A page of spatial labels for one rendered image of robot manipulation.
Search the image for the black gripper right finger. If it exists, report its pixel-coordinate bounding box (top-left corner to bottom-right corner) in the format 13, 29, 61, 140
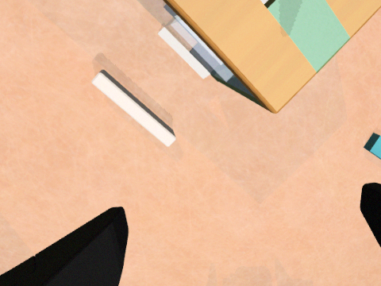
360, 184, 381, 247

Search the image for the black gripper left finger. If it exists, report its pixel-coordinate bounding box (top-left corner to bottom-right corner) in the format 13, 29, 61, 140
0, 207, 129, 286

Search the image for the light blue rectangular block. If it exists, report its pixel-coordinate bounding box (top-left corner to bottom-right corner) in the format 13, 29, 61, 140
363, 133, 381, 159

